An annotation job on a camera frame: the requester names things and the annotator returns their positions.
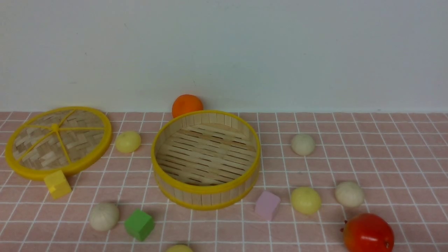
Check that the yellow cube block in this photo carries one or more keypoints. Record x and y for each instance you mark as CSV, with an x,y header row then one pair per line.
x,y
57,184

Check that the pink cube block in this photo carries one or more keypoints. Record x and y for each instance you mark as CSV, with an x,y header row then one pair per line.
x,y
266,205

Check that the orange fruit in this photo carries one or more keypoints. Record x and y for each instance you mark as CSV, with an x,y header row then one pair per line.
x,y
186,103

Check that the yellow bun bottom edge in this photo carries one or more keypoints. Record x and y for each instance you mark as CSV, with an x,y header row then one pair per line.
x,y
179,248

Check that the green cube block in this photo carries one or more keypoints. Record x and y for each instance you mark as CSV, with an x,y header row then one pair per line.
x,y
139,225

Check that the bamboo steamer lid yellow rim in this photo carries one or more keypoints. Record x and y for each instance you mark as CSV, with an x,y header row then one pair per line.
x,y
67,139

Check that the white bun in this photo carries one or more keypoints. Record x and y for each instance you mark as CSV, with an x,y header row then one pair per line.
x,y
349,194
104,216
302,144

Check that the bamboo steamer tray yellow rim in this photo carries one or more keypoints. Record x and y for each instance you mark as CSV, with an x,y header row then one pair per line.
x,y
206,160

